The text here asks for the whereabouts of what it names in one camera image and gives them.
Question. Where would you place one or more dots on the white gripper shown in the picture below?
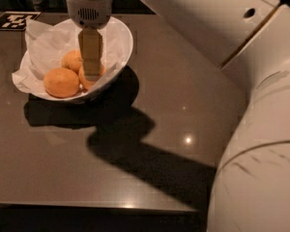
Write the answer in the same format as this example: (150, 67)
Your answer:
(89, 14)

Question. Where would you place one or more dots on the orange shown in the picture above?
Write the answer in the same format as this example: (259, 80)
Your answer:
(87, 84)
(61, 83)
(72, 61)

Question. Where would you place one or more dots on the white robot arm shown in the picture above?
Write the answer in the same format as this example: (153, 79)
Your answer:
(249, 190)

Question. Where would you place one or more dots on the white bowl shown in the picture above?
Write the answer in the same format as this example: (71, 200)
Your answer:
(121, 62)

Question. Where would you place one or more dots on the white paper liner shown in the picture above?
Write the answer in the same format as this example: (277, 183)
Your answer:
(45, 45)

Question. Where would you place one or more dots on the black white marker card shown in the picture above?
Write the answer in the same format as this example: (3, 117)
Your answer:
(16, 21)

